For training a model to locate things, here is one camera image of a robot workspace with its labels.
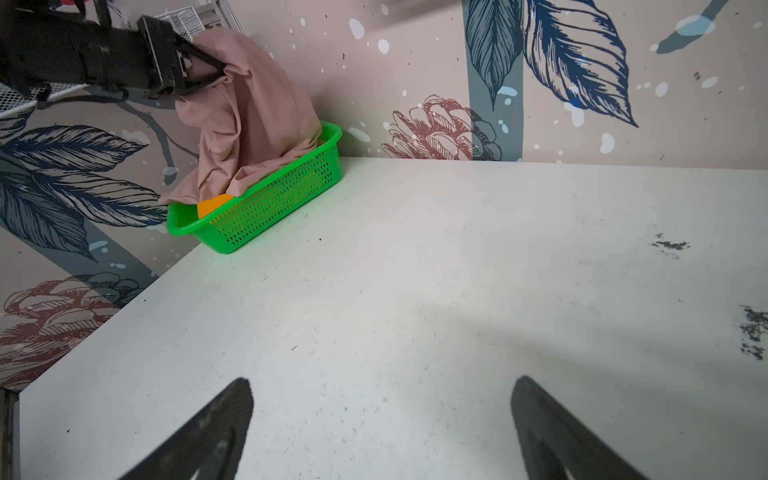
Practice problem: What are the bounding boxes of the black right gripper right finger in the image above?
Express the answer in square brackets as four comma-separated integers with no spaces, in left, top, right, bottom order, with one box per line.
[511,376,646,480]

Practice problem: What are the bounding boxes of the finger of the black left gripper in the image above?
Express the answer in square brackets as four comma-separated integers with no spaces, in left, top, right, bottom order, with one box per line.
[174,34,226,69]
[173,70,225,96]

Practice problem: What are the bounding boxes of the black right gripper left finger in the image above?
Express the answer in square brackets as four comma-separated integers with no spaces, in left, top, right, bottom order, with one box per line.
[122,378,254,480]

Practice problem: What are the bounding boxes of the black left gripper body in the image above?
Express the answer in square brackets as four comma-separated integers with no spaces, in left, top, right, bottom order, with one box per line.
[138,16,183,99]

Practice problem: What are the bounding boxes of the pink shorts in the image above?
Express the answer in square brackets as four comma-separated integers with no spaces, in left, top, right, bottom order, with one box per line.
[159,28,322,205]

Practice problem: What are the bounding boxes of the orange shorts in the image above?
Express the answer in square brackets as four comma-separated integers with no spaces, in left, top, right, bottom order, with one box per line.
[196,194,234,219]

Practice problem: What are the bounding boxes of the green plastic basket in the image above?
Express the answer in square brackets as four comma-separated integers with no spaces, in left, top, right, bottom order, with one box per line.
[166,121,343,254]

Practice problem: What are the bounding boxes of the white wire wall basket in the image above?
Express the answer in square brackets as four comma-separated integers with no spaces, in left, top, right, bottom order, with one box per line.
[0,0,244,115]

